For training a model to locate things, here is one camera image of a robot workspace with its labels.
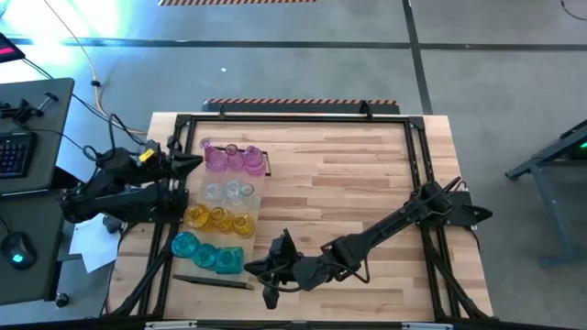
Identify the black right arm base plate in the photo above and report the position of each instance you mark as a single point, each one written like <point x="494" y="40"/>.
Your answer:
<point x="463" y="211"/>

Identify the black desk clamp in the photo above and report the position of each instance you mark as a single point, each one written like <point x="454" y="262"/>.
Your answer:
<point x="23" y="112"/>

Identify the teal urn-shaped glass vase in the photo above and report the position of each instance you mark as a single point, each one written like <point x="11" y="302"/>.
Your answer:
<point x="229" y="260"/>

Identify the teal textured glass bottle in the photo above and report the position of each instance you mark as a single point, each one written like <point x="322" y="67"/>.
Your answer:
<point x="205" y="256"/>

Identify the black aluminium rig frame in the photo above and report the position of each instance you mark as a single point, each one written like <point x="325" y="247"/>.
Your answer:
<point x="298" y="118"/>

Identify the black keyboard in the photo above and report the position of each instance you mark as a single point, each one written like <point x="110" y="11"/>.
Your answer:
<point x="16" y="156"/>

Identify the black computer mouse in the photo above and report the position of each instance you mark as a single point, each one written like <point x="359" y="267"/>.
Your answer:
<point x="17" y="251"/>

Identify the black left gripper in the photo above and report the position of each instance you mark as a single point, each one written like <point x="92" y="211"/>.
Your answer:
<point x="160" y="166"/>

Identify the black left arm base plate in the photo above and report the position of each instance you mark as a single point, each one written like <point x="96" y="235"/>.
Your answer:
<point x="147" y="217"/>

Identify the white paper sheet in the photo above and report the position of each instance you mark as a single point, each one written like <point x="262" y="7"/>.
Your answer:
<point x="94" y="243"/>

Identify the teal medallion-embossed glass jar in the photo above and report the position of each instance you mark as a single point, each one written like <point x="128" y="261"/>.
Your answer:
<point x="184" y="244"/>

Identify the yellow tag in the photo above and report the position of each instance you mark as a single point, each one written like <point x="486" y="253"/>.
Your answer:
<point x="147" y="155"/>

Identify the clear square glass bottle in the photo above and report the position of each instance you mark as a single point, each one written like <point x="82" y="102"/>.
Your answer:
<point x="234" y="190"/>

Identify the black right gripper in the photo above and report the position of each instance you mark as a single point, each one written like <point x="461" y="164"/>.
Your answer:
<point x="280" y="263"/>

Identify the wooden shelf board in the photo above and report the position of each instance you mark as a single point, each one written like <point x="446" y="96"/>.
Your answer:
<point x="247" y="243"/>

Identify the grey metal cart frame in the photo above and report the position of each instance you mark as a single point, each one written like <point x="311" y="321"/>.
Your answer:
<point x="552" y="213"/>

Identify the black desk panel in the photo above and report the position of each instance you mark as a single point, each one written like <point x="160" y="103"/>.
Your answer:
<point x="59" y="105"/>
<point x="32" y="215"/>

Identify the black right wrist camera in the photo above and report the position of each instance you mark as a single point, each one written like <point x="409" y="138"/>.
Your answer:
<point x="284" y="243"/>

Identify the pink wavy-ribbed glass vase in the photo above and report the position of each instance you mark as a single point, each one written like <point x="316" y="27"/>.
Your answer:
<point x="234" y="158"/>

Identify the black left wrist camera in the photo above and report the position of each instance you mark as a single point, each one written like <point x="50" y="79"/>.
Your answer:
<point x="175" y="143"/>

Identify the yellow honeycomb glass vase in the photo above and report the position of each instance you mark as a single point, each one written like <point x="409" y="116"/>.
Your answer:
<point x="197" y="216"/>

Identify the yellow large fluted vase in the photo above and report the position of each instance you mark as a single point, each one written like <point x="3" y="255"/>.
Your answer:
<point x="221" y="219"/>

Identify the red-lit black device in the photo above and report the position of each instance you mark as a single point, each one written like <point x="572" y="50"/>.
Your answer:
<point x="9" y="50"/>

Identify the hazard-striped black floor plate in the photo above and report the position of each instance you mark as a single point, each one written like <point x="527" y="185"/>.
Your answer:
<point x="238" y="2"/>
<point x="300" y="107"/>

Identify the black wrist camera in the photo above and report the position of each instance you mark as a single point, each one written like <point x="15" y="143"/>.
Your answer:
<point x="284" y="243"/>
<point x="175" y="143"/>

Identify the clear flared diamond-cut vase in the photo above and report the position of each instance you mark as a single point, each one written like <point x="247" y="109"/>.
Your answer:
<point x="250" y="194"/>

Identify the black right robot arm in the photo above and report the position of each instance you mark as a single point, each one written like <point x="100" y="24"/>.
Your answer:
<point x="390" y="229"/>

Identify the black caster wheel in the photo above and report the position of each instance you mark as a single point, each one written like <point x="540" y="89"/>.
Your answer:
<point x="62" y="300"/>

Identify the silver bracket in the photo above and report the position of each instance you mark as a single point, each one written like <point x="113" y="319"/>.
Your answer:
<point x="172" y="326"/>
<point x="426" y="326"/>

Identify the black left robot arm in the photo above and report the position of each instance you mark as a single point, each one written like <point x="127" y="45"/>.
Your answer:
<point x="114" y="192"/>

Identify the yellow ribbed glass bottle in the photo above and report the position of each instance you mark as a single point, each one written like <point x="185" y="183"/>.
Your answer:
<point x="244" y="224"/>

